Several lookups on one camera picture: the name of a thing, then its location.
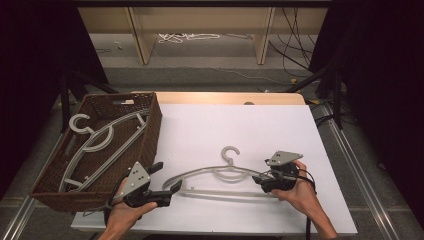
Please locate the person's left hand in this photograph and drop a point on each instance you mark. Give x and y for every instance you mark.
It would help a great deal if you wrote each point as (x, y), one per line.
(121, 215)

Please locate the brown woven basket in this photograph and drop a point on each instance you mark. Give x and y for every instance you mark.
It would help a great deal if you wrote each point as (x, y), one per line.
(150, 133)

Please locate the black curtain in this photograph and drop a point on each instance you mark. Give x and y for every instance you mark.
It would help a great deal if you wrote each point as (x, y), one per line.
(383, 83)
(33, 66)

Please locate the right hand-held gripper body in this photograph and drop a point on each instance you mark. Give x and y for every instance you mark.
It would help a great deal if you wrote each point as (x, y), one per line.
(283, 175)

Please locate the black metal stand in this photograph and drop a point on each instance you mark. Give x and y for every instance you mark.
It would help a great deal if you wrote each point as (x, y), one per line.
(66, 96)
(336, 96)

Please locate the white table cover sheet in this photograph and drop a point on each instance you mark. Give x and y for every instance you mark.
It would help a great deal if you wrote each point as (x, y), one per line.
(206, 133)

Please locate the grey plastic clothes hanger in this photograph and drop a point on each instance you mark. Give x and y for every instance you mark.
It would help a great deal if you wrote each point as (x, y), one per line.
(71, 124)
(230, 162)

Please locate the light wooden desk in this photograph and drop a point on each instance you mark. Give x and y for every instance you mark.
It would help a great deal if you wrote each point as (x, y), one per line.
(200, 16)

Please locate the aluminium floor rail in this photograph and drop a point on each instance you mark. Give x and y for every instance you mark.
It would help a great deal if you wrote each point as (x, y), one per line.
(20, 213)
(363, 173)

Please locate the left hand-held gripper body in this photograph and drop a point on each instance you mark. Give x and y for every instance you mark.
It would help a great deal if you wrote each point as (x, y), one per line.
(138, 180)

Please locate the person's right hand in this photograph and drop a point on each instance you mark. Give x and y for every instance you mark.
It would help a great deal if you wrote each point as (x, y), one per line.
(303, 196)

